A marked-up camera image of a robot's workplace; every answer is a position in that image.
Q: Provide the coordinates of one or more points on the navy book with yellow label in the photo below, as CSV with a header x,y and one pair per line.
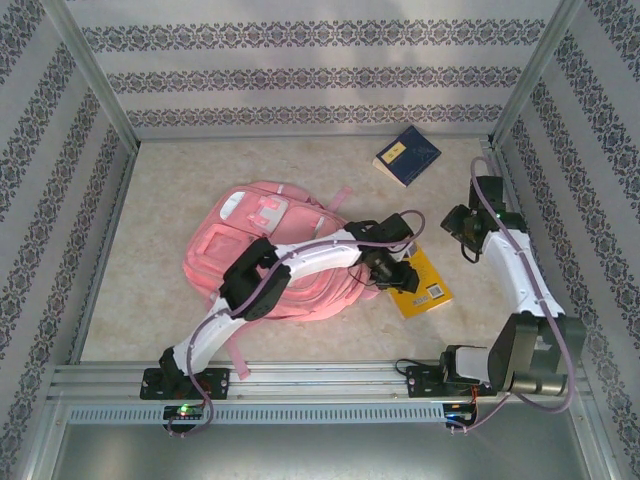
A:
x,y
407,157

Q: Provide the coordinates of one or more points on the pink backpack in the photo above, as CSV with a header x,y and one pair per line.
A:
x,y
225,250

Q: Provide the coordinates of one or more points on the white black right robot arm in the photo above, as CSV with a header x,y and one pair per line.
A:
x,y
515,285

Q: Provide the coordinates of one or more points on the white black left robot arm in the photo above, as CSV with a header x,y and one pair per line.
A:
x,y
320,255

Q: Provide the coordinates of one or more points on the right controller board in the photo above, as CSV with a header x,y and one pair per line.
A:
x,y
457,415

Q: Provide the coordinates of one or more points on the controller board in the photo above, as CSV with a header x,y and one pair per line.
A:
x,y
185,412
457,415

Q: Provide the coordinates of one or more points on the grey metal shelf panel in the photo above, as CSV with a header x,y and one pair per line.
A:
x,y
320,455

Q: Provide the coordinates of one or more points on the left controller board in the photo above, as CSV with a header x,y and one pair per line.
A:
x,y
185,412

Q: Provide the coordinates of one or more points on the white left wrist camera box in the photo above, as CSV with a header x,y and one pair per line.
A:
x,y
406,252

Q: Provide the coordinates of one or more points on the aluminium table side rail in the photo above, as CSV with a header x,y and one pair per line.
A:
x,y
104,250
497,152

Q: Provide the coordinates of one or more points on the aluminium table back rail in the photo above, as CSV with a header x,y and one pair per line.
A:
x,y
465,137

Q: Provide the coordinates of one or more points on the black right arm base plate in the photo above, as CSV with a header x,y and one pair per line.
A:
x,y
420,382

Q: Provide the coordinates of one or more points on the aluminium mounting rail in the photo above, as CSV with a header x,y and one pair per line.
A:
x,y
310,380

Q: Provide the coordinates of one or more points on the aluminium frame post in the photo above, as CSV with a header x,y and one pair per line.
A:
x,y
90,65
537,65

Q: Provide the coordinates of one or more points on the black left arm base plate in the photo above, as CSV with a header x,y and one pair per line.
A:
x,y
217,382

